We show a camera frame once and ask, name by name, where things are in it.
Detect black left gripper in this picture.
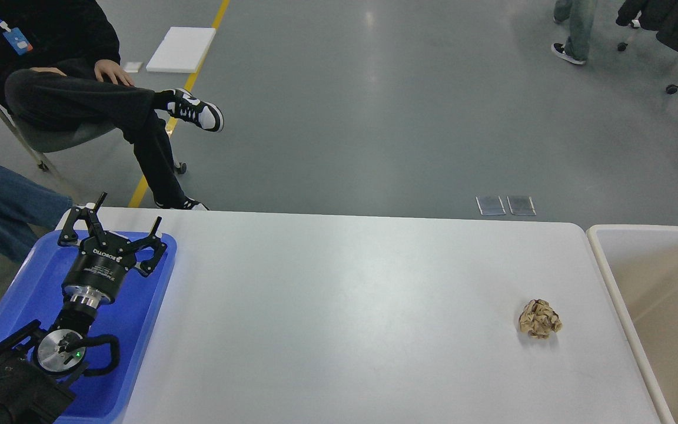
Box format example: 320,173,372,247
58,192,169,306

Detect blue plastic tray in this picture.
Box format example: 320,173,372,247
0,230,177,424

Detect person in blue jeans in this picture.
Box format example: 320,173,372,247
0,166,74,263

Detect grey office chair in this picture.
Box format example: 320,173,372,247
0,96,187,175

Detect seated person in black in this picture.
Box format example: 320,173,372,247
0,1,224,210

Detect white foam board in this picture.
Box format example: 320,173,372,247
146,26,216,74

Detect blue id badge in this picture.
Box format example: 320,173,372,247
3,26,33,55

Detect left floor plate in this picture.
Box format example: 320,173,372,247
476,196,506,216

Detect floor plate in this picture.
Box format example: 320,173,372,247
476,196,506,216
507,195,537,216

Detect right floor plate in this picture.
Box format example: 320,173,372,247
507,195,537,216

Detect crumpled brown paper ball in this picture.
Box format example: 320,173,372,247
517,300,563,340

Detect standing person in jeans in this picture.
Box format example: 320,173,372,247
551,1,597,65

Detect beige plastic bin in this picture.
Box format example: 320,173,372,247
587,224,678,423

